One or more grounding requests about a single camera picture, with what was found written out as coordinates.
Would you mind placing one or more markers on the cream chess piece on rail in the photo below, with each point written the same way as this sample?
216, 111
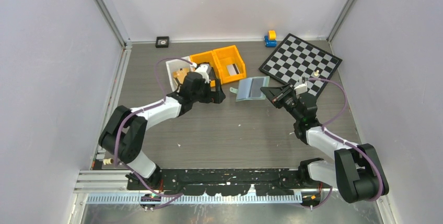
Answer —
108, 161

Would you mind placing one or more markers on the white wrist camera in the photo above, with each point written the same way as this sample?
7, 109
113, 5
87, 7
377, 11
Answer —
203, 69
302, 87

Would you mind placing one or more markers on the brown cards in white bin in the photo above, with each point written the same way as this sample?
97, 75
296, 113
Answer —
179, 75

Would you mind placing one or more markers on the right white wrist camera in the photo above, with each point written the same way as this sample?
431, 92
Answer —
302, 87

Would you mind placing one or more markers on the orange storage bin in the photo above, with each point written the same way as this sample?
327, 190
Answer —
230, 55
211, 58

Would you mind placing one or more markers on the middle orange storage bin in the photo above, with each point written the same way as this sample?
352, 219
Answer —
211, 58

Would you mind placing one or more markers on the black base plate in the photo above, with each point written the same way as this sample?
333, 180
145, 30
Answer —
225, 182

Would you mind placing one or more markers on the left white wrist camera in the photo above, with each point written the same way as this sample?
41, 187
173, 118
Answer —
203, 69

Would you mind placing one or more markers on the right orange storage bin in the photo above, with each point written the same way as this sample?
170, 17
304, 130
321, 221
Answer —
230, 55

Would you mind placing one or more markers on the white card with stripe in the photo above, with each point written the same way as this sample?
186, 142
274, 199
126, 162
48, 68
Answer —
232, 70

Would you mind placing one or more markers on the small black square box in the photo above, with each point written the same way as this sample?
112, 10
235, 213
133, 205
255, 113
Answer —
162, 42

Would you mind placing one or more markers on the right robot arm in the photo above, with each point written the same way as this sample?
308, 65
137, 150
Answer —
356, 170

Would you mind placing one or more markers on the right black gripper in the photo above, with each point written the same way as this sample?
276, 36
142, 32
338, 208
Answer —
276, 94

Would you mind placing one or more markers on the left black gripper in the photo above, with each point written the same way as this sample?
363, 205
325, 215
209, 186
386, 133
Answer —
217, 96

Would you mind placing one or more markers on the black white chessboard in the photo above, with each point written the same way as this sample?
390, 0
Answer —
295, 57

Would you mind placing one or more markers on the white storage bin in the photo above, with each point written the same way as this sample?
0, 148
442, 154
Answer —
174, 65

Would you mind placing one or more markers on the dark grey VIP card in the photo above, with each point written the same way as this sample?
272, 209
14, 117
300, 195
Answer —
255, 89

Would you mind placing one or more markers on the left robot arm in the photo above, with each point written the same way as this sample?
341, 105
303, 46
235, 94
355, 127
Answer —
124, 133

